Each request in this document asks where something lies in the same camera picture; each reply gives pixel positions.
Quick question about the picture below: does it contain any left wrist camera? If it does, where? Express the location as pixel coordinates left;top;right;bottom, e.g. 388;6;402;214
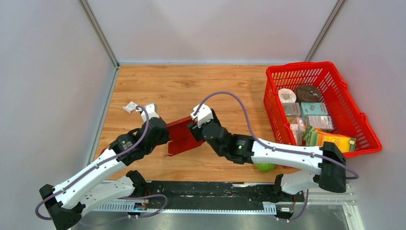
140;103;160;122

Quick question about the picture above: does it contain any pink white packet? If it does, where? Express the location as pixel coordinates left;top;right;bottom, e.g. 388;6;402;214
290;117;306;145

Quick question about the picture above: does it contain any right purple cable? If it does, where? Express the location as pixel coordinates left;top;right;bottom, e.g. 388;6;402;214
193;91;360;222

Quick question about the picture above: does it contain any green cabbage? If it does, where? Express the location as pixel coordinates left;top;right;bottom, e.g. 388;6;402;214
254;163;276;172

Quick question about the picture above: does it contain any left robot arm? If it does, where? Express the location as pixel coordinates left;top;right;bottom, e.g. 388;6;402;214
34;117;169;230

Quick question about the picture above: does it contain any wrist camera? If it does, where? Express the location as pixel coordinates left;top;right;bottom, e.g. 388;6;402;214
140;103;160;122
190;103;214;128

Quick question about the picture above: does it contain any grey small box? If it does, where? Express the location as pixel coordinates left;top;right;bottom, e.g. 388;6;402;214
282;103;301;122

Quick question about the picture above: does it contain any teal carton box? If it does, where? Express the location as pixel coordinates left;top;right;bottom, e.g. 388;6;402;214
300;102;328;117

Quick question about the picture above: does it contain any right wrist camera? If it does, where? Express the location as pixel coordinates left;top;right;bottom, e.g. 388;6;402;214
190;103;214;128

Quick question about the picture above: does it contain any white tissue roll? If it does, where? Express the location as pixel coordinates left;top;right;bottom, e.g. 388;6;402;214
278;88;297;104

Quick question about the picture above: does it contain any red paper box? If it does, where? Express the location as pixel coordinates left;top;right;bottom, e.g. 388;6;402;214
167;116;203;156

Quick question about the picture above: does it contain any red plastic shopping basket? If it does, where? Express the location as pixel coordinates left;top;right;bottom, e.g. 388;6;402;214
263;61;383;158

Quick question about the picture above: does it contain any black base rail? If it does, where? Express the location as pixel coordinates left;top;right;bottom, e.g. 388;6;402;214
130;181;305;218

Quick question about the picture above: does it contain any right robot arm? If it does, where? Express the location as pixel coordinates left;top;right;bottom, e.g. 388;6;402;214
188;108;346;201

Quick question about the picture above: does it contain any brown round package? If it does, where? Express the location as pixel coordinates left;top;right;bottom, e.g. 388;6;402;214
295;84;322;103

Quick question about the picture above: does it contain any pink white carton box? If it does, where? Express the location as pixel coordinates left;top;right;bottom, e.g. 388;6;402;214
306;115;334;131

